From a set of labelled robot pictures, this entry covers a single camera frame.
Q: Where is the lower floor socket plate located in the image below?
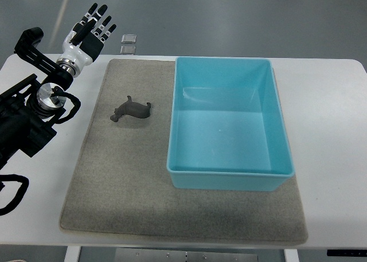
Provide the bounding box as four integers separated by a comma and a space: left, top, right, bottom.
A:
120, 45, 136, 55

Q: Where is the black table control panel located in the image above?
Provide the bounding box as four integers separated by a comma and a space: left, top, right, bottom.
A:
327, 249, 367, 257

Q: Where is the blue plastic box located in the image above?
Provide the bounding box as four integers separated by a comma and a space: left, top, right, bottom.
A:
167, 57, 295, 191

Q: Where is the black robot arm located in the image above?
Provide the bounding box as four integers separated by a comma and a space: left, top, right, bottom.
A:
1, 27, 81, 167

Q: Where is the black cable loop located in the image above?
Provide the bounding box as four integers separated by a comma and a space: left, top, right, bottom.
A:
0, 174, 30, 216

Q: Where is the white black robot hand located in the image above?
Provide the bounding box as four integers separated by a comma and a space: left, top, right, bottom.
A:
56, 3, 116, 77

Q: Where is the metal table frame bracket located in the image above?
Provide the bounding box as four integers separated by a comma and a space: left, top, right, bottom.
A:
114, 248, 259, 262

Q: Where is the brown toy hippo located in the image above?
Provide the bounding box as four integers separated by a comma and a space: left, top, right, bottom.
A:
110, 95, 151, 122

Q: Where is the grey felt mat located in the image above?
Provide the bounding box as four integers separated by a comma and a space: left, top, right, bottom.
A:
60, 60, 308, 245

